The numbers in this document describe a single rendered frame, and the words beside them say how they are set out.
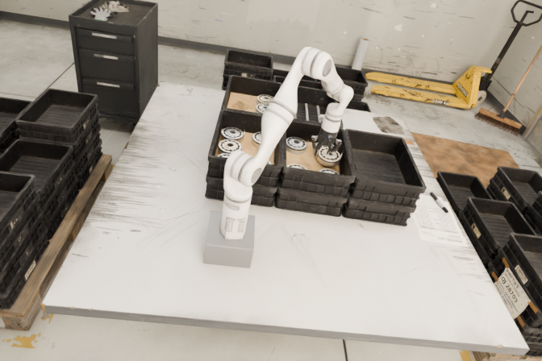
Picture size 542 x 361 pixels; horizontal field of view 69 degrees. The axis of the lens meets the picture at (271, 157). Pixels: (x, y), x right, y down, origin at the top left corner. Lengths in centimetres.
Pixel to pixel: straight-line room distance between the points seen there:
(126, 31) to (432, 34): 363
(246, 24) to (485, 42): 290
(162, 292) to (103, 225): 38
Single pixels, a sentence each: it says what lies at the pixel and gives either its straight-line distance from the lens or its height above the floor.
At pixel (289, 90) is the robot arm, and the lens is 129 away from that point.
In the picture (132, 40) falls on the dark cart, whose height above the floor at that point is 79.
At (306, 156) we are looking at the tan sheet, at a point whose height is 83.
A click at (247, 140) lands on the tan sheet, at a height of 83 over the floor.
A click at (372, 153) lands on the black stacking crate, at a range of 202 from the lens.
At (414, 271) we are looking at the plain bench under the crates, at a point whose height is 70.
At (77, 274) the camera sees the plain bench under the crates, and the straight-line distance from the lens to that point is 149.
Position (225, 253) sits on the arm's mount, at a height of 77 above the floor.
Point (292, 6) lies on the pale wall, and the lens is 487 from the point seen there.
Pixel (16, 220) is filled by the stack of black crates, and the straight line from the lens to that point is 201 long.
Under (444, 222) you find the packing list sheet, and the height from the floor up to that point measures 70.
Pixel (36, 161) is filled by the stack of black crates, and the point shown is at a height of 38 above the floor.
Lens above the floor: 185
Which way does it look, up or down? 35 degrees down
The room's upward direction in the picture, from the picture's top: 11 degrees clockwise
